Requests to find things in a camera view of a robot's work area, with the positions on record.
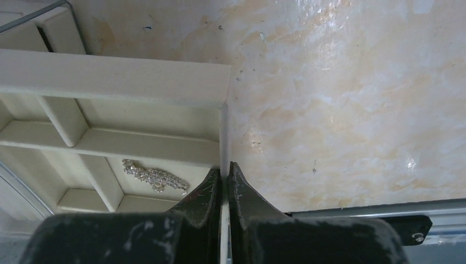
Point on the small silver earring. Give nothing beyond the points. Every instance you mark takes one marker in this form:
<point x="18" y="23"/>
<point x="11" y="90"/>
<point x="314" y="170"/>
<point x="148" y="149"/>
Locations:
<point x="158" y="179"/>

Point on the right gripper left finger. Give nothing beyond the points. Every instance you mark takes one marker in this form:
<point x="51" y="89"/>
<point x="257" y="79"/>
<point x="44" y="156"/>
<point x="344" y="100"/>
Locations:
<point x="186" y="233"/>

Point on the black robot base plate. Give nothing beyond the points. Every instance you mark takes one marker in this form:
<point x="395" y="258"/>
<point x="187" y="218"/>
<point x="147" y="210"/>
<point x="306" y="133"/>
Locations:
<point x="412" y="230"/>

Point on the aluminium frame rail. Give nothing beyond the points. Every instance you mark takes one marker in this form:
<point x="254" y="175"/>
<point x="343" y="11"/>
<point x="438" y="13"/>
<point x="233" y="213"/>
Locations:
<point x="447" y="216"/>

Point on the beige compartment tray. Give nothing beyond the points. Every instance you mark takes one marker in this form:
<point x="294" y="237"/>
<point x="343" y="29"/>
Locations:
<point x="159" y="113"/>

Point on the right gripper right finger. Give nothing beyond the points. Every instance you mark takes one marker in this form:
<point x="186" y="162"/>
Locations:
<point x="260" y="233"/>

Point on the beige slotted ring tray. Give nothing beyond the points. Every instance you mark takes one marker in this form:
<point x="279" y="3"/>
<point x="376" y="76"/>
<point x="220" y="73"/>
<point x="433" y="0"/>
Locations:
<point x="40" y="27"/>

